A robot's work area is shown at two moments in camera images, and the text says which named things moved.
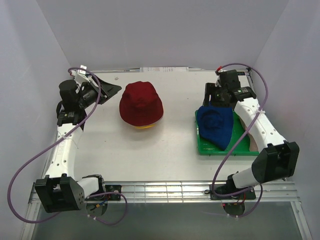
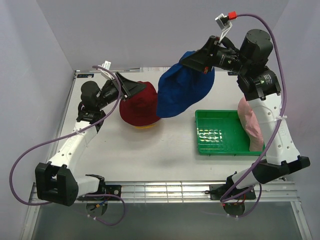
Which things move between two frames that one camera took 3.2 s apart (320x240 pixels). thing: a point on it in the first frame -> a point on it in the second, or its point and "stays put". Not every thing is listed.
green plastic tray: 242,147 stays put
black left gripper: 107,90 -> 129,87
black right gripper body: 216,95 -> 227,59
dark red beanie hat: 140,105 stays put
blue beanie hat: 215,124 -> 181,87
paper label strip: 150,69 stays put
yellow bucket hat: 145,127 stays put
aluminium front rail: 185,192 stays put
